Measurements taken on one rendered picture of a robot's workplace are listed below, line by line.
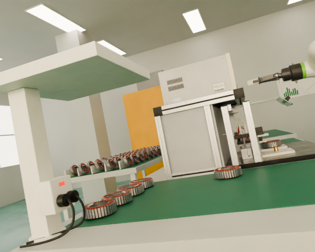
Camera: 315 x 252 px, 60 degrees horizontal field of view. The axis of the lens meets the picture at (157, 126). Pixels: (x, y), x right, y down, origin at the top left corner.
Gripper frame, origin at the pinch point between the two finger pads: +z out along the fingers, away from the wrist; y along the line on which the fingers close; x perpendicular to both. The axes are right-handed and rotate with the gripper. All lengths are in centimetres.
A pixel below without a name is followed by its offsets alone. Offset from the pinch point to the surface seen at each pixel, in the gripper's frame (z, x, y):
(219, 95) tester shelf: 17.6, -8.4, -42.3
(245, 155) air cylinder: 12.2, -39.6, -24.0
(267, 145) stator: -0.9, -38.1, -0.8
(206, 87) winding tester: 24.3, -0.9, -28.6
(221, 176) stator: 22, -42, -61
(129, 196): 54, -42, -80
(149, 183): 54, -42, -56
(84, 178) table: 160, -46, 52
